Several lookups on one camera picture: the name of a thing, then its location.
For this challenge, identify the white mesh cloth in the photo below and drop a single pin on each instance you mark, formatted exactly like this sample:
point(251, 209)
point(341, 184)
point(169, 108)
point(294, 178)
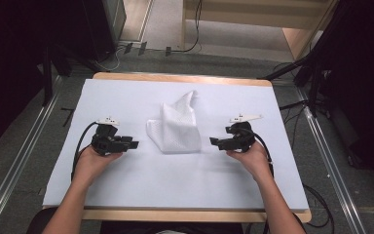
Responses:
point(178, 130)

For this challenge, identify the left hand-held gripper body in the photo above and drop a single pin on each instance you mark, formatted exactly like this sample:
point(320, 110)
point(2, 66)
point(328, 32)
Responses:
point(105, 141)

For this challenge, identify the black metal stand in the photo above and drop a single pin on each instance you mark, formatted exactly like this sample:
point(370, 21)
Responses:
point(315, 65)

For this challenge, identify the dark metal cabinet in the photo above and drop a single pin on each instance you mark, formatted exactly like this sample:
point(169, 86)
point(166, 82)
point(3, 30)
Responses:
point(110, 26)

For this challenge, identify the light wooden table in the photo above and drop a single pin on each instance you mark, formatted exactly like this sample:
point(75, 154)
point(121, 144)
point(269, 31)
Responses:
point(175, 216)

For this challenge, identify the white table cover sheet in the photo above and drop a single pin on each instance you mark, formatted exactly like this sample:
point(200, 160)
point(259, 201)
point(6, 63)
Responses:
point(142, 182)

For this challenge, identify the person's left hand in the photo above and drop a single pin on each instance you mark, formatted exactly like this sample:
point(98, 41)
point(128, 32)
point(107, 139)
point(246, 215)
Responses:
point(89, 165)

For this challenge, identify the light wooden shelf frame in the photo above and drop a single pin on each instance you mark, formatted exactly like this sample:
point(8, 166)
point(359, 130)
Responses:
point(240, 19)

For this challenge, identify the person's right hand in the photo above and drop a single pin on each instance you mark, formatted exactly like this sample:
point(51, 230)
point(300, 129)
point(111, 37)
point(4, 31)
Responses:
point(254, 161)

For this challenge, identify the aluminium floor rail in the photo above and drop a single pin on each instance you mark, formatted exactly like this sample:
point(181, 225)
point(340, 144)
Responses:
point(331, 169)
point(13, 169)

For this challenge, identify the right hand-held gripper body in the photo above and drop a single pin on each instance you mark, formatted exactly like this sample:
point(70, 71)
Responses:
point(242, 138)

